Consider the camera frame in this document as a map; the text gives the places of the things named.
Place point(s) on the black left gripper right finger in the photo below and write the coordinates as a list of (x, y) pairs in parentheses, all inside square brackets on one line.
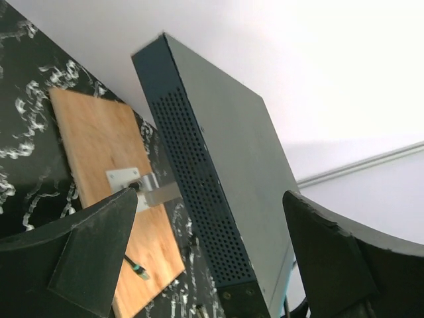
[(349, 269)]

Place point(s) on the dark grey network switch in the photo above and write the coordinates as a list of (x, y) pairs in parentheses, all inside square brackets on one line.
[(231, 170)]

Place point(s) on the left aluminium frame post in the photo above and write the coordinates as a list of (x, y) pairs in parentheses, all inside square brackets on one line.
[(361, 165)]

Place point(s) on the wooden board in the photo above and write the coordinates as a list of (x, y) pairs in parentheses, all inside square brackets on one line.
[(101, 135)]

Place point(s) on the metal bracket stand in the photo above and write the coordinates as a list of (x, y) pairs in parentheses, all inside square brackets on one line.
[(149, 193)]

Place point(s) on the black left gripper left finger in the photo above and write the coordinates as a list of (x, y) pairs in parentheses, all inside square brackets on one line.
[(69, 267)]

